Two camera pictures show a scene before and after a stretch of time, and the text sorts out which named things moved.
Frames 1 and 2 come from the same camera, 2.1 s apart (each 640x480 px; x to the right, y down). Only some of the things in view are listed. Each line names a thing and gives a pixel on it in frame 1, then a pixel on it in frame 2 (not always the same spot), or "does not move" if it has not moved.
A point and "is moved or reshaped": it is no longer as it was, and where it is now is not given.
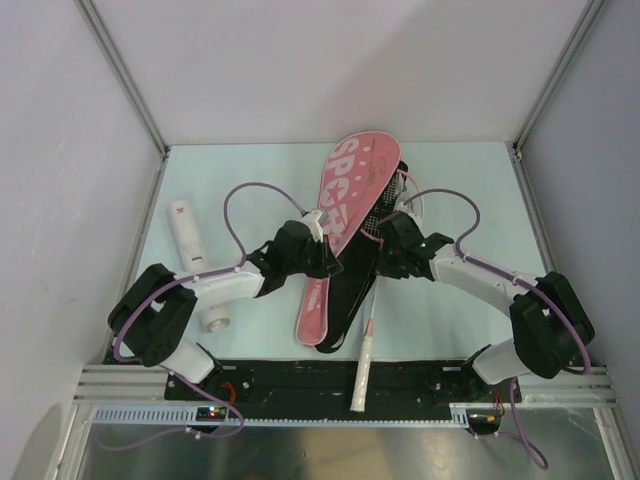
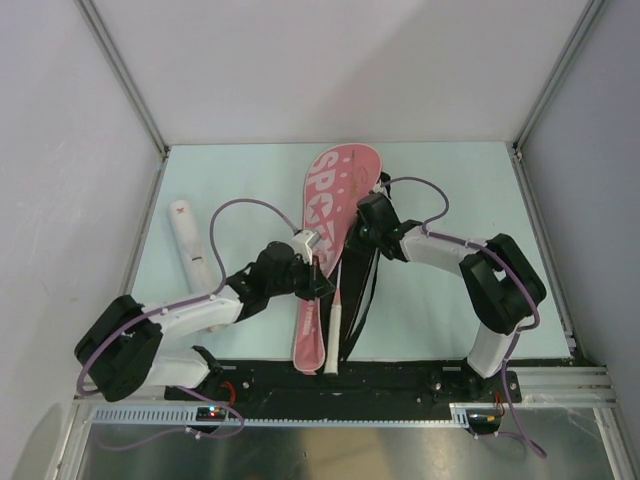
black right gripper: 383,268 → 355,244
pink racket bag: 365,182 is moved or reshaped
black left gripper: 328,265 → 317,285
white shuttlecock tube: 215,317 does not move
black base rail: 326,385 does not move
